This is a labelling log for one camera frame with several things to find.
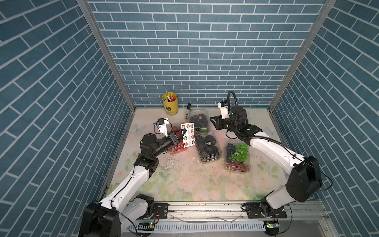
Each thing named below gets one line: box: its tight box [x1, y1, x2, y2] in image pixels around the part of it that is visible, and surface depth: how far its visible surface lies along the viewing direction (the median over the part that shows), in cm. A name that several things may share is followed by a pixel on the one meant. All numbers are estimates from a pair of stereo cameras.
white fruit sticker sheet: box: [180, 122, 196, 149], surface depth 75 cm
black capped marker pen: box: [185, 102, 191, 121], surface depth 118 cm
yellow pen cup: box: [161, 91, 179, 116], surface depth 112 cm
